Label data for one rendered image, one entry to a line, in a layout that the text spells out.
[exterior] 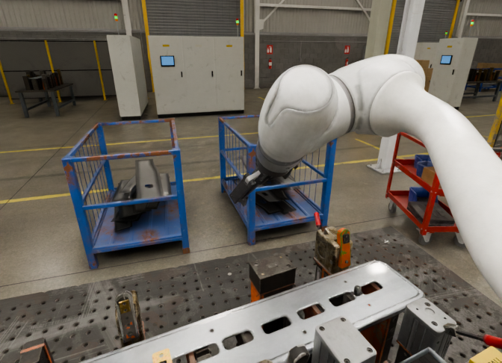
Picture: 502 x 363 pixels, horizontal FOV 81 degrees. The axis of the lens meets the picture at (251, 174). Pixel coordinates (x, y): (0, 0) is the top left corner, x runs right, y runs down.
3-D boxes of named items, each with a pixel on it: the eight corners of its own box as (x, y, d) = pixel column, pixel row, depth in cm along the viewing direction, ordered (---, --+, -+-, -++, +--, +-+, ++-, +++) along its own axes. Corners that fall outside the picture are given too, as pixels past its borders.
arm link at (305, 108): (272, 176, 50) (336, 149, 53) (294, 131, 35) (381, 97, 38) (244, 124, 53) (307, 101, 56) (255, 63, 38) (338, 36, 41)
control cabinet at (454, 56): (423, 106, 957) (442, 22, 863) (436, 105, 972) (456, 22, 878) (445, 110, 886) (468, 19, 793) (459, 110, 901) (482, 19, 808)
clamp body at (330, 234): (323, 297, 120) (332, 221, 107) (347, 326, 108) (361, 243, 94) (300, 305, 116) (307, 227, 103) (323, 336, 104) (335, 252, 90)
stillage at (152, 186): (112, 202, 345) (95, 122, 309) (181, 194, 365) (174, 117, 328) (90, 270, 238) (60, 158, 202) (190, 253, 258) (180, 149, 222)
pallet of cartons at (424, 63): (429, 95, 1203) (438, 60, 1151) (414, 96, 1178) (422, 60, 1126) (406, 92, 1307) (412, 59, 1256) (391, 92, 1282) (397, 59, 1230)
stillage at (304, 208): (220, 191, 373) (217, 116, 337) (279, 183, 396) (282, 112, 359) (249, 246, 268) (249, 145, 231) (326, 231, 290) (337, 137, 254)
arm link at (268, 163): (319, 146, 53) (309, 160, 58) (288, 109, 55) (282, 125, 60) (279, 172, 50) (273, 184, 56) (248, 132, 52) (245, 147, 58)
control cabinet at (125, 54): (131, 105, 975) (119, 22, 881) (149, 104, 986) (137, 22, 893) (119, 120, 759) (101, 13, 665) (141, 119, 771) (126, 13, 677)
